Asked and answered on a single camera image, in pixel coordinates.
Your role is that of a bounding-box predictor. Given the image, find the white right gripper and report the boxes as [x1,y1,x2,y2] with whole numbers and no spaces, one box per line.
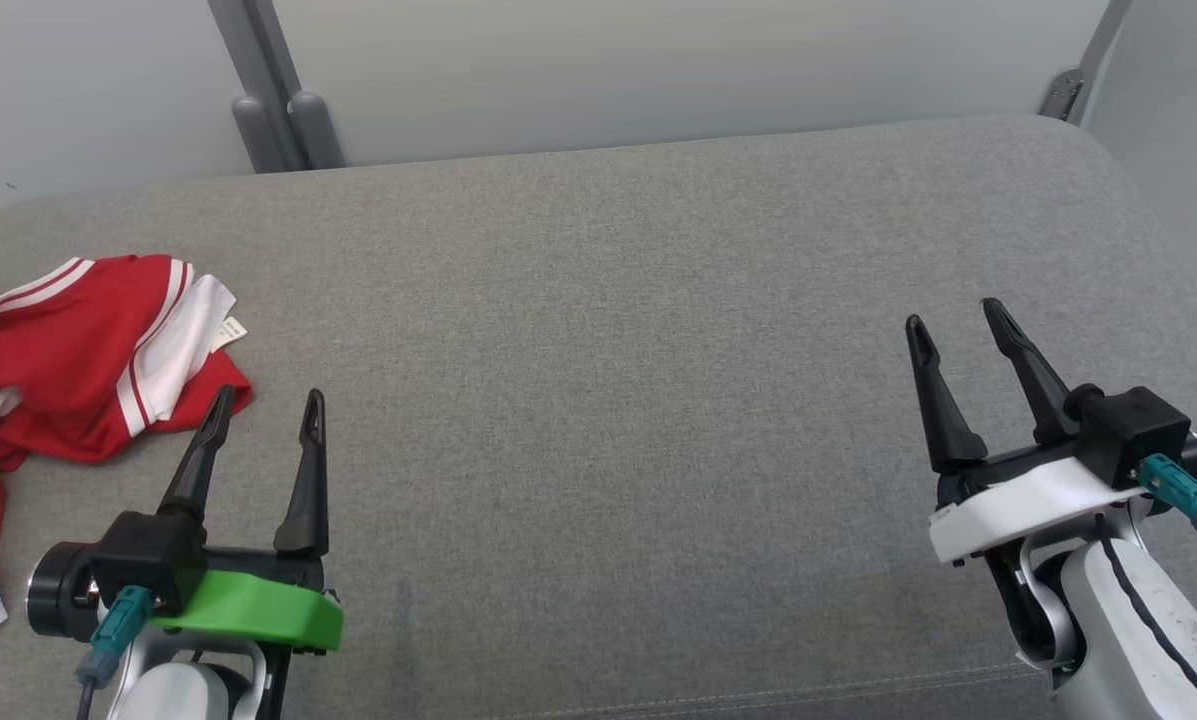
[905,298,1150,567]

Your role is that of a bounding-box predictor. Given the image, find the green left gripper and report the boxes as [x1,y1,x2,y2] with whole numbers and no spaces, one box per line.
[148,385,345,656]

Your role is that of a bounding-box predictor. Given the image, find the red white-trimmed jersey shirt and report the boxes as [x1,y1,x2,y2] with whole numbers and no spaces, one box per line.
[0,254,255,467]

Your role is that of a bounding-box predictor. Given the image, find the grey fabric sofa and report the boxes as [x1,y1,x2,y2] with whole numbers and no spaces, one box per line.
[0,113,1197,720]

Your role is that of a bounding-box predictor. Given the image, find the left teal-plug camera cable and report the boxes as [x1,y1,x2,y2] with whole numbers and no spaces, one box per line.
[75,586,156,720]

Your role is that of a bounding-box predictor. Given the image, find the teal-plug camera cable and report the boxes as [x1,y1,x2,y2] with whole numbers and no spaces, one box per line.
[75,586,156,720]
[1137,453,1197,553]

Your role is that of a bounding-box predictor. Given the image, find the right teal-plug camera cable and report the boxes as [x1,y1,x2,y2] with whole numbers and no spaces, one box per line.
[1137,453,1197,553]

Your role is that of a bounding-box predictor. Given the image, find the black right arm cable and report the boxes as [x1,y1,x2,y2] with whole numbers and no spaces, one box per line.
[1096,512,1197,720]

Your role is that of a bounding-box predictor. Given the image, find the silver metal hinge bracket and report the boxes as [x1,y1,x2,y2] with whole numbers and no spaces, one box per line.
[1038,68,1088,123]

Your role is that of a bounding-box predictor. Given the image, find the grey metal frame post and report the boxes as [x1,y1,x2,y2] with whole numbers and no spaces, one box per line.
[207,0,304,174]
[288,90,348,170]

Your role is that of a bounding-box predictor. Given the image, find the grey slanted frame bar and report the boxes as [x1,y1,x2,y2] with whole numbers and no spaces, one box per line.
[1071,0,1135,127]

